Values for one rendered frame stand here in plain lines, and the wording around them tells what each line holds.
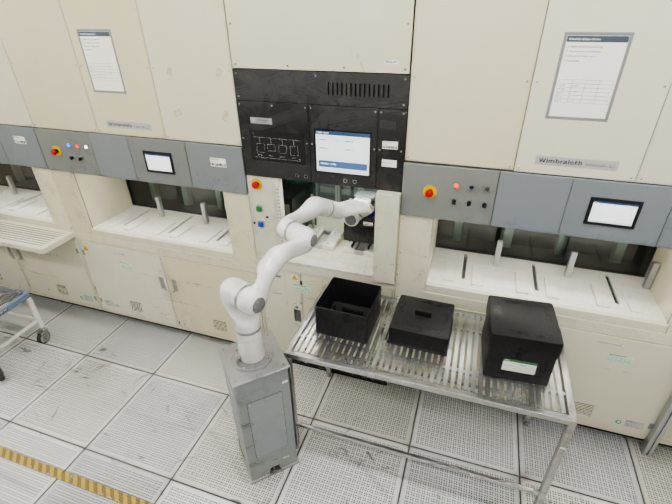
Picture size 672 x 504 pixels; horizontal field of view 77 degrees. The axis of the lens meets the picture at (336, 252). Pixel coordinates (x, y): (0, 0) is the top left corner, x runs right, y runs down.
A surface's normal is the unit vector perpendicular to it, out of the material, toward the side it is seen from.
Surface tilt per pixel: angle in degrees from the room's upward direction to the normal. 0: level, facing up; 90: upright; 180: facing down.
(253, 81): 90
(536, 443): 0
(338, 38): 91
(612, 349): 90
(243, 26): 89
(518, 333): 0
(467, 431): 0
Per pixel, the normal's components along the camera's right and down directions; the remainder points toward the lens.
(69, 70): -0.32, 0.49
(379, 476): -0.01, -0.86
